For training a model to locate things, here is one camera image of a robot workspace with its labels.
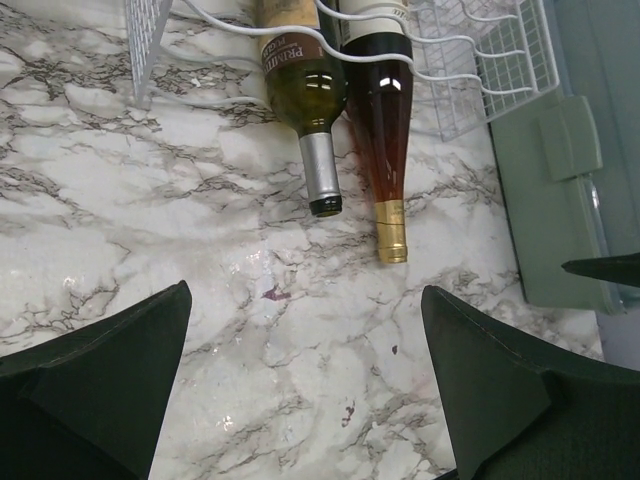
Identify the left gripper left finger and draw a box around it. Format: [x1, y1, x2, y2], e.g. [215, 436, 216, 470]
[1, 281, 192, 479]

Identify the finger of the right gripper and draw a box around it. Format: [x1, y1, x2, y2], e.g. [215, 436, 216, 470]
[562, 253, 640, 288]

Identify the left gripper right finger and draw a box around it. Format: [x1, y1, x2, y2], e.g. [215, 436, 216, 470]
[421, 286, 639, 479]

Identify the red wine bottle gold cap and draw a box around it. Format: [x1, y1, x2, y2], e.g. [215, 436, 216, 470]
[338, 0, 414, 264]

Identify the green bottle silver neck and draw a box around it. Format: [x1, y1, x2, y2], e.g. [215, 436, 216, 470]
[253, 0, 350, 218]

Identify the translucent plastic storage box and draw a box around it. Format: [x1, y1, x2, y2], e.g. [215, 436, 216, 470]
[487, 0, 640, 316]

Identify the white wire wine rack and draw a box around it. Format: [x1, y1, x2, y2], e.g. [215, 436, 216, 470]
[124, 1, 559, 140]

